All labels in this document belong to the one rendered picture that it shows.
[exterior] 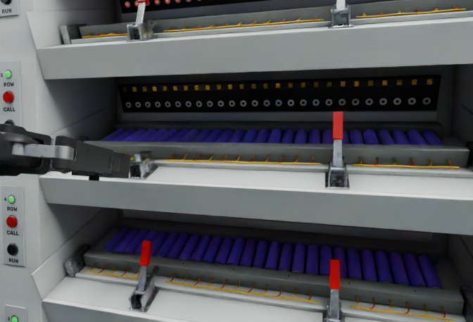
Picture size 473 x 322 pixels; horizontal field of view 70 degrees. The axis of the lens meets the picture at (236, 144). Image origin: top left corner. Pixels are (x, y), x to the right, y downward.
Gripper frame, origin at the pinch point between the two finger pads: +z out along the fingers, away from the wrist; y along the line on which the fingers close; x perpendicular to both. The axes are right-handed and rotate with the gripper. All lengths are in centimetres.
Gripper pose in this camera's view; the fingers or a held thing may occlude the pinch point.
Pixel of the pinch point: (103, 164)
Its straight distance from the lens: 42.7
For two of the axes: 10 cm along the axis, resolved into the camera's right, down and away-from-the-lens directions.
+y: 9.7, 0.2, -2.5
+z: 2.5, 1.4, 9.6
